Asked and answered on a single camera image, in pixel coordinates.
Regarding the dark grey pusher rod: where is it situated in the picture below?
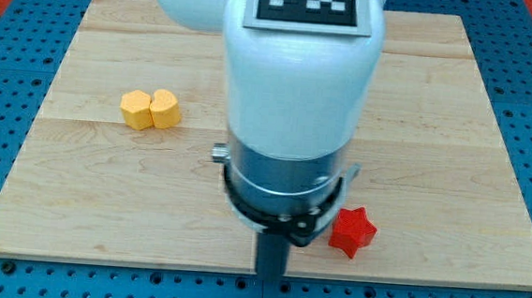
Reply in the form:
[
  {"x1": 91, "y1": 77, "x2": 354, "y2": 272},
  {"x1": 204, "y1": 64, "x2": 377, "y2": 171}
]
[{"x1": 255, "y1": 233, "x2": 290, "y2": 280}]

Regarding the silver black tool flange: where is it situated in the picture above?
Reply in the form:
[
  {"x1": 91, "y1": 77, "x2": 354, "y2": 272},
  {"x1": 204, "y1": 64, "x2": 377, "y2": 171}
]
[{"x1": 211, "y1": 133, "x2": 362, "y2": 247}]

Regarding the red star block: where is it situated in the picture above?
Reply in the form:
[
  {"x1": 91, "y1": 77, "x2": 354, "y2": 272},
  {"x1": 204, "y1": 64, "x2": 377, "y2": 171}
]
[{"x1": 328, "y1": 205, "x2": 377, "y2": 260}]

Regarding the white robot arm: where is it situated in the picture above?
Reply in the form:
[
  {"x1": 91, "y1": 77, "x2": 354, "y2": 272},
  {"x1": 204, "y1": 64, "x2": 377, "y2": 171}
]
[{"x1": 157, "y1": 0, "x2": 386, "y2": 280}]

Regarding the yellow heart block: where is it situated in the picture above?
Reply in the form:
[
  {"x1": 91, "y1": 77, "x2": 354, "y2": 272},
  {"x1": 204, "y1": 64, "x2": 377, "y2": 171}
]
[{"x1": 150, "y1": 89, "x2": 182, "y2": 129}]

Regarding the yellow hexagon block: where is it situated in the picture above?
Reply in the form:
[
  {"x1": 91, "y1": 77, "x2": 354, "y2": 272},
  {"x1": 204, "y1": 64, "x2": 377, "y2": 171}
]
[{"x1": 120, "y1": 89, "x2": 154, "y2": 131}]

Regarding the black white fiducial marker tag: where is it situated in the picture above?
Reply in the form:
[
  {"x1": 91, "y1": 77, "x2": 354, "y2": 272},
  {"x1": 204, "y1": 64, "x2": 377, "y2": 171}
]
[{"x1": 243, "y1": 0, "x2": 372, "y2": 37}]

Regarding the light wooden board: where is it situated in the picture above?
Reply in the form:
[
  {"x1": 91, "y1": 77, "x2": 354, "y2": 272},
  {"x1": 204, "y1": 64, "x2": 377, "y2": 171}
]
[{"x1": 0, "y1": 0, "x2": 532, "y2": 291}]

